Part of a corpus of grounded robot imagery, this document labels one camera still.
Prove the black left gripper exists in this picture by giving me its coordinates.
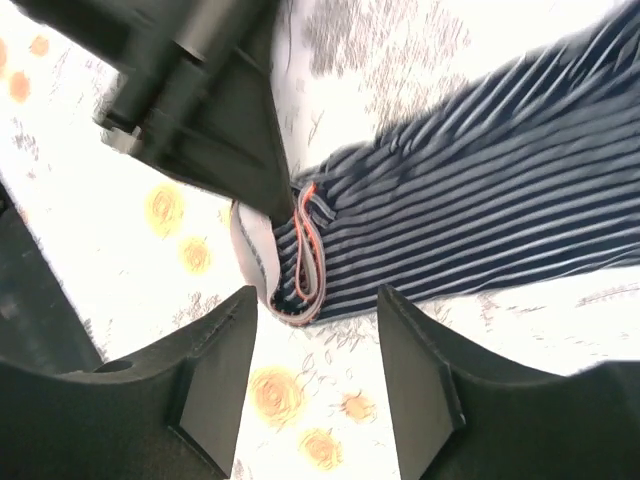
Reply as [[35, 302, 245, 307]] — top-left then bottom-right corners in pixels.
[[16, 1, 294, 222]]

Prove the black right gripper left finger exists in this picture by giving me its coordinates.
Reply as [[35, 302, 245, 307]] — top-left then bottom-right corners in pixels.
[[1, 286, 257, 479]]

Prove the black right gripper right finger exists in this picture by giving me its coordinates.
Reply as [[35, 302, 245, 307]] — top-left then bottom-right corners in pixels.
[[377, 287, 639, 479]]

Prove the navy striped underwear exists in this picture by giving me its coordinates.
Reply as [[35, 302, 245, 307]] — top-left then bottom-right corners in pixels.
[[230, 1, 639, 326]]

